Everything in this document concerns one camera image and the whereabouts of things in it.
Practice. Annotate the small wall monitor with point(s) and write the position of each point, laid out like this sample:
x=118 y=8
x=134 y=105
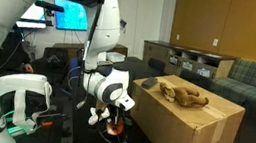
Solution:
x=34 y=18

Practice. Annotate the person in dark clothes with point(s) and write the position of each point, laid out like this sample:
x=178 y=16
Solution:
x=12 y=55

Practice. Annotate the large cardboard box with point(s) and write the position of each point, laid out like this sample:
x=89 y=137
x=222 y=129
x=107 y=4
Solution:
x=190 y=130

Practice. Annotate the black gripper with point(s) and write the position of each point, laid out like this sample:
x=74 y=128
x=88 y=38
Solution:
x=116 y=113

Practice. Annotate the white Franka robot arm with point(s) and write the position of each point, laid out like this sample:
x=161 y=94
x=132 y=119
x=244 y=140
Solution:
x=9 y=4

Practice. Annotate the clear plastic bin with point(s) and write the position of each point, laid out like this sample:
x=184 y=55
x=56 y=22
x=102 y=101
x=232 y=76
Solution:
x=115 y=57

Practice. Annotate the black backpack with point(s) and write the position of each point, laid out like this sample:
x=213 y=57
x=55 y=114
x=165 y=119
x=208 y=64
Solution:
x=53 y=66

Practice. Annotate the white cloth with red spot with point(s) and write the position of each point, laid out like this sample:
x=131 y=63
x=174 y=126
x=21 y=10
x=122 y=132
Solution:
x=96 y=117

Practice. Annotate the white VR headset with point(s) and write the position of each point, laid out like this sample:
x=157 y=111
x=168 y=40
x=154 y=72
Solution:
x=22 y=82

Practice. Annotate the red plush toy green leaf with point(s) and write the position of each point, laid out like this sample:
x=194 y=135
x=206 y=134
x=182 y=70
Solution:
x=115 y=129

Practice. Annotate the small orange clip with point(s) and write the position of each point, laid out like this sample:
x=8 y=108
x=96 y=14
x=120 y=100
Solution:
x=47 y=124

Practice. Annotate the wooden desk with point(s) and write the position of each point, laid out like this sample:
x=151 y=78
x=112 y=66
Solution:
x=67 y=47

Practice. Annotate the black camera on mount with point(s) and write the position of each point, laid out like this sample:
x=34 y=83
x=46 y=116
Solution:
x=49 y=6

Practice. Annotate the brown moose plush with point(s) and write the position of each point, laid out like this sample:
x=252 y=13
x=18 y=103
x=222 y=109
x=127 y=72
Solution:
x=185 y=96

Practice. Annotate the blue rectangular object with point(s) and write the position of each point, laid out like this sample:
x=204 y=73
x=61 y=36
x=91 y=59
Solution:
x=74 y=64

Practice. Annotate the white cabinet label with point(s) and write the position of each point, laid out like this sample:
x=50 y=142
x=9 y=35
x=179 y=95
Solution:
x=187 y=65
x=173 y=60
x=203 y=72

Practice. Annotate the wooden cabinet with bins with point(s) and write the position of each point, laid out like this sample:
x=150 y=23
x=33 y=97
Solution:
x=197 y=57

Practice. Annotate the white wall outlet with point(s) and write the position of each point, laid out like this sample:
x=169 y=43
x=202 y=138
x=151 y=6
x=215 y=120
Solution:
x=215 y=42
x=177 y=37

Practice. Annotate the black chair back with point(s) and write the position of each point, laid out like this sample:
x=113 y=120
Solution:
x=195 y=80
x=155 y=65

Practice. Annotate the ochre wrist camera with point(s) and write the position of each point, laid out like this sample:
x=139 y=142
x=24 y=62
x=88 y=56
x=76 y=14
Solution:
x=101 y=105

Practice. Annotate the wide wall monitor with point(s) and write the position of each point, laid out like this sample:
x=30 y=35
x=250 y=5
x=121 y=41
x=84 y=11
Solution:
x=72 y=14

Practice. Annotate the small dark wall device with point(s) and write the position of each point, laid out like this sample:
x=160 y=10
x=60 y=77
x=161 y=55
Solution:
x=122 y=24

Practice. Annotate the green plaid sofa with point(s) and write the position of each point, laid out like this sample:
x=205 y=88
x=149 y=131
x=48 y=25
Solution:
x=254 y=85

